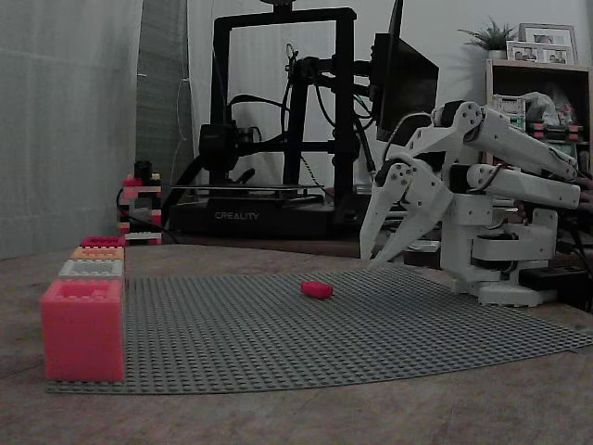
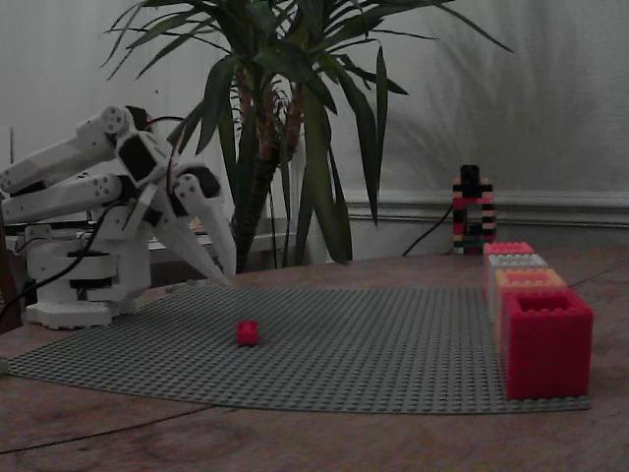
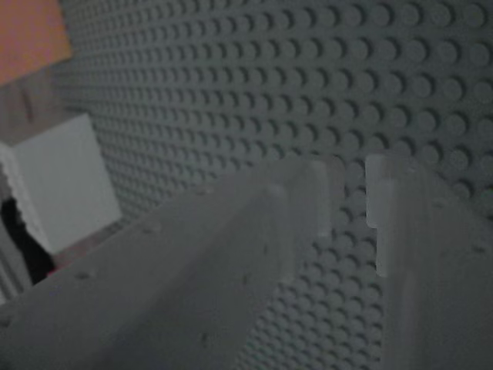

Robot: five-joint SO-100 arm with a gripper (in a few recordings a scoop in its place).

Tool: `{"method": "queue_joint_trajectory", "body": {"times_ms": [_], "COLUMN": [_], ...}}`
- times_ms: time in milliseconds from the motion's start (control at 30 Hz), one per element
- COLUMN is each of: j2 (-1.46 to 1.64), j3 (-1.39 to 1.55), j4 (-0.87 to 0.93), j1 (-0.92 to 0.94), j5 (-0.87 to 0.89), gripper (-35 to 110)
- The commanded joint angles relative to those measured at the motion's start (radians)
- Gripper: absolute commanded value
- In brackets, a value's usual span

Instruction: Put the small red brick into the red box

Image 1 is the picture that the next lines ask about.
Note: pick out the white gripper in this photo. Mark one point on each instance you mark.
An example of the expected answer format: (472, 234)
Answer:
(419, 197)

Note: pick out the small red brick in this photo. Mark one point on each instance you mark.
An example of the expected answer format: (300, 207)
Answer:
(317, 289)

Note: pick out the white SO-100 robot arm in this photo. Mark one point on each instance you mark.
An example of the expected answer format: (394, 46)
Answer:
(509, 134)

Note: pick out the grey studded baseplate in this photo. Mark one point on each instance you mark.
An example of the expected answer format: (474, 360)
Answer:
(301, 338)

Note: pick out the red white brick tower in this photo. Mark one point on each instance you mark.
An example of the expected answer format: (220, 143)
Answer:
(141, 208)

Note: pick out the orange brick box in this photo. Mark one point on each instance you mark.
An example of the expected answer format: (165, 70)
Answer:
(92, 254)

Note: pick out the dark red brick box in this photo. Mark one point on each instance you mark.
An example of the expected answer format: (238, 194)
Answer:
(90, 241)

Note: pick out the grey brick box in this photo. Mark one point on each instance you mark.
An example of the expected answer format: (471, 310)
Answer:
(71, 270)

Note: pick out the pink plastic brick box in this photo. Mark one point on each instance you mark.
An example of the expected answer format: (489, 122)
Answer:
(83, 338)

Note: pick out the black computer monitor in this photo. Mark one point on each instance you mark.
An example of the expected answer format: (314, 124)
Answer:
(407, 88)

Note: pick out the black Creality 3D printer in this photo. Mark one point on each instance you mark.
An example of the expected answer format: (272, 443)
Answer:
(250, 213)

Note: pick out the black power strip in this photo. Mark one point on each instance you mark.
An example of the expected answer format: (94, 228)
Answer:
(551, 277)

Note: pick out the clear plastic bag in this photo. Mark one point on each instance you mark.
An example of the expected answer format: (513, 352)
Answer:
(546, 104)

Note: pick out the wooden shelf unit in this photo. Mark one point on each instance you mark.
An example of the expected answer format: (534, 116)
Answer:
(537, 74)

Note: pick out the green potted plant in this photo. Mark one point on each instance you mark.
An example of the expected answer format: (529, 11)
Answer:
(493, 37)

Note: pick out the grey ribbed panel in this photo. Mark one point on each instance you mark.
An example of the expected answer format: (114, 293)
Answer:
(162, 92)

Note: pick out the wide white photo frame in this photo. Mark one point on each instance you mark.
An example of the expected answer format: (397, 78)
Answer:
(537, 53)

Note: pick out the tall white photo frame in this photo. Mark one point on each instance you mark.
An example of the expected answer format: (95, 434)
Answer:
(549, 32)

